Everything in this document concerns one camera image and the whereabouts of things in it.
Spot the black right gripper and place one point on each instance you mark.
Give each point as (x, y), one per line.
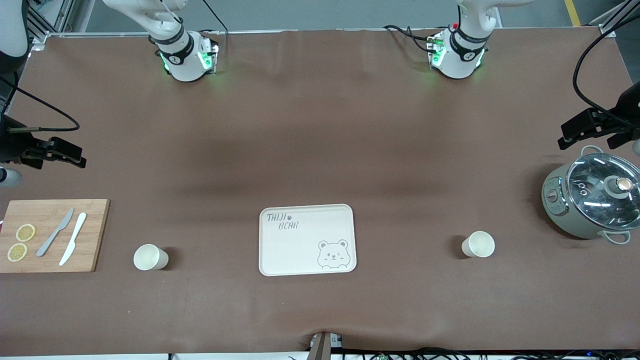
(11, 145)

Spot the cream bear print tray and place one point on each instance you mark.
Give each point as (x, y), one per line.
(305, 245)

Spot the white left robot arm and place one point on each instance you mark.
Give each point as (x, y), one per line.
(457, 65)

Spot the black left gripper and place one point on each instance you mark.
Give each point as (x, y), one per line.
(628, 111)

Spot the metal table edge bracket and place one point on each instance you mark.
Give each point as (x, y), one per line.
(322, 346)

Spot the white paper cup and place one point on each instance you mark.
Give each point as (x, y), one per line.
(479, 244)
(149, 257)

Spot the bamboo cutting board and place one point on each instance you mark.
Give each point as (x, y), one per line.
(50, 250)

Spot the white plastic knife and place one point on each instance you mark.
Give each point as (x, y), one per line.
(74, 239)

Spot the brown table cover mat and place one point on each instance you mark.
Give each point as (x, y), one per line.
(310, 150)

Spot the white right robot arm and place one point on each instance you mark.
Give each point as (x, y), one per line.
(186, 64)

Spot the grey plastic knife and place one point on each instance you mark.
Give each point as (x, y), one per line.
(55, 234)

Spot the aluminium frame profile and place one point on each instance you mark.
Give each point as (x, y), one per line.
(45, 20)
(612, 17)

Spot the yellow lemon slice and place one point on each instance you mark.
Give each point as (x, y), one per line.
(17, 252)
(25, 232)

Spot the grey pot glass lid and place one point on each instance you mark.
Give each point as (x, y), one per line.
(555, 200)

